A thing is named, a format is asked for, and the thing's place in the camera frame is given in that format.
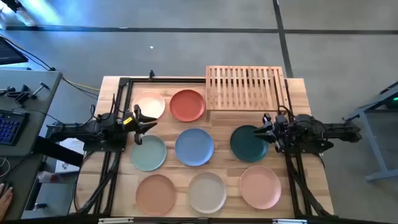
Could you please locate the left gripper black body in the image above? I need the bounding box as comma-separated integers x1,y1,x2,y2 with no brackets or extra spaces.
123,105,144,146

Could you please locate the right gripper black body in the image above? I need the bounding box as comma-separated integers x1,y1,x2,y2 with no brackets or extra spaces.
262,112,289,154

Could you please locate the cream plate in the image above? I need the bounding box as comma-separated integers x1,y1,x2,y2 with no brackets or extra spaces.
132,91,166,119

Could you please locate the dark green plate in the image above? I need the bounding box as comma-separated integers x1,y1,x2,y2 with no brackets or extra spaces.
229,124,270,163

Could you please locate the mint green plate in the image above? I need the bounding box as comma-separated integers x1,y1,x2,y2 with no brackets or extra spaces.
130,134,168,172

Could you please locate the red plate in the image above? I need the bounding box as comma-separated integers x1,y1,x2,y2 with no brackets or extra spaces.
169,89,206,123

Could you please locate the pink plate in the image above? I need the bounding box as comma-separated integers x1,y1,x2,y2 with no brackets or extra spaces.
239,164,282,210

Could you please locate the blue plate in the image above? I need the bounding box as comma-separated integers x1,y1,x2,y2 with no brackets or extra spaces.
175,128,215,167

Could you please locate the beige grey plate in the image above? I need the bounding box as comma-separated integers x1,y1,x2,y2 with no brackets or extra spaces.
187,171,228,215

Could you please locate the slatted wooden shelf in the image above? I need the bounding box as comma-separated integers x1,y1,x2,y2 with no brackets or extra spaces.
205,65,289,122

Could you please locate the white cardboard box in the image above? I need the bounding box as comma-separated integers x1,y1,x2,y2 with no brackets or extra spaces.
55,138,85,174

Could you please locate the black desk crossbar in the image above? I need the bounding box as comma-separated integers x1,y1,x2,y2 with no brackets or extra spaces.
32,136,85,168

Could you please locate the blue-grey metal stand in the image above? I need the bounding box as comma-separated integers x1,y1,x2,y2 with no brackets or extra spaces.
343,81,398,184

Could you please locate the grey side desk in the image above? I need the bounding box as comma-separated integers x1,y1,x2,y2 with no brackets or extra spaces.
0,68,63,221

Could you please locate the clear plastic bottle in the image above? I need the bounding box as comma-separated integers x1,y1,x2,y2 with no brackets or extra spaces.
36,170,60,184

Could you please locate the black backlit keyboard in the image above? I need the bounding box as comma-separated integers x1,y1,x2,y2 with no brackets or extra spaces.
0,109,30,146

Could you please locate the computer monitor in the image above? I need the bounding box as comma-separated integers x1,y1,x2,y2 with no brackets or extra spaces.
0,36,29,66

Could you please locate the person's hand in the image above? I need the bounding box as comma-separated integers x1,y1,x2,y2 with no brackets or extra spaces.
0,182,14,222

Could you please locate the person's white shoe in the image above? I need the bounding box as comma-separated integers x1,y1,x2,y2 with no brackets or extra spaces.
14,7,37,27

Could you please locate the black aluminium table frame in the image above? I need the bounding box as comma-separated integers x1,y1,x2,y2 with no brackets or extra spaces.
70,76,335,224

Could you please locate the yellow cable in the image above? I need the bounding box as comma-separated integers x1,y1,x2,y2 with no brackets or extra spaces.
67,79,101,91

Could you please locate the silver metal bracket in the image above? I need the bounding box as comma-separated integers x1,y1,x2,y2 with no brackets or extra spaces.
98,217,135,224
272,218,308,224

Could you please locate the black floor cable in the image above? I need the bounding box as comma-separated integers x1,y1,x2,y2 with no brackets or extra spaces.
0,34,101,98

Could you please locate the black desk clamp with handle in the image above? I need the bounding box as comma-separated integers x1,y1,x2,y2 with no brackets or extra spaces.
14,81,50,105

